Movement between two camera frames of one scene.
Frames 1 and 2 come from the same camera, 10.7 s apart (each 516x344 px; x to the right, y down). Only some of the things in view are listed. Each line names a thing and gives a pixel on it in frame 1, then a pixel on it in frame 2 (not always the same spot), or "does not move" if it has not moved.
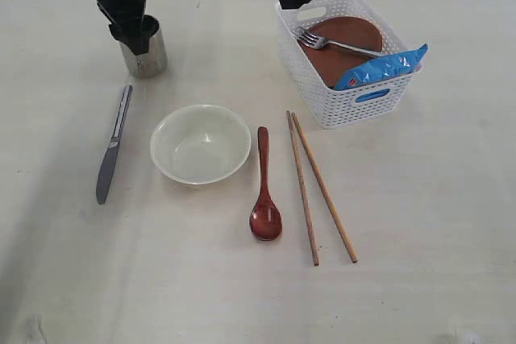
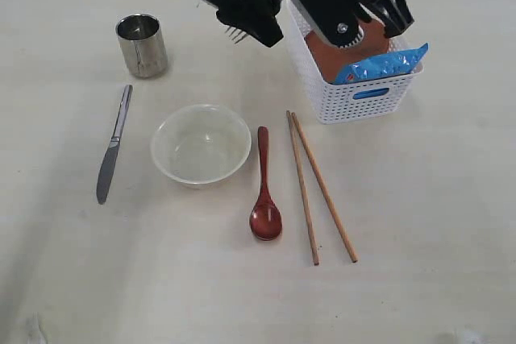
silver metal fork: [314, 41] -> [236, 34]
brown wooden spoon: [265, 220] does not move
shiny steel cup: [152, 64] does not move
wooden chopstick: [325, 190] does not move
